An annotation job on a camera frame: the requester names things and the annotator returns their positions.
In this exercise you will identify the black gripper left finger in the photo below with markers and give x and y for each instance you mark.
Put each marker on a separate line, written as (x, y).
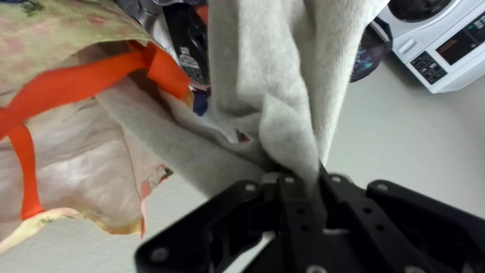
(292, 229)

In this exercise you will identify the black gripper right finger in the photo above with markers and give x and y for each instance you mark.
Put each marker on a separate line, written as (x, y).
(368, 229)

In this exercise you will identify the grey sweatshirt clothing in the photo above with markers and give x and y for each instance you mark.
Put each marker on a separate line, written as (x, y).
(266, 77)

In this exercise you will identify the black orange printed bag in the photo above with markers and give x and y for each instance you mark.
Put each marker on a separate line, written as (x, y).
(186, 51)

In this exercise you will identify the pink floral shopping bag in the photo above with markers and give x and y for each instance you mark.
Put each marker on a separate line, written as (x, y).
(65, 142)

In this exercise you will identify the white washing machine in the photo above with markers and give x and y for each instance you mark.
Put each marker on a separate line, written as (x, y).
(444, 40)

